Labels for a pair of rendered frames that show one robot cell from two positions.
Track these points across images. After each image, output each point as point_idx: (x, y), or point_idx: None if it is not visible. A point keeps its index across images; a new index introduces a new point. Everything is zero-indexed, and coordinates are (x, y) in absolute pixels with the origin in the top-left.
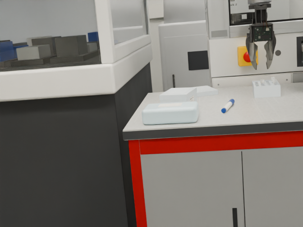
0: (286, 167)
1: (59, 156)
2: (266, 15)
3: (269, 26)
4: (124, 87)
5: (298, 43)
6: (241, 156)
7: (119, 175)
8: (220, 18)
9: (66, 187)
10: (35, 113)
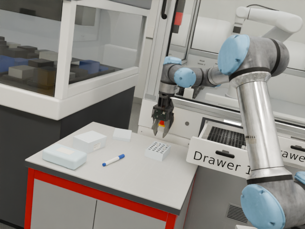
0: (122, 221)
1: (19, 147)
2: (166, 102)
3: (165, 112)
4: (81, 111)
5: (202, 121)
6: (95, 203)
7: None
8: (153, 86)
9: (19, 168)
10: (10, 114)
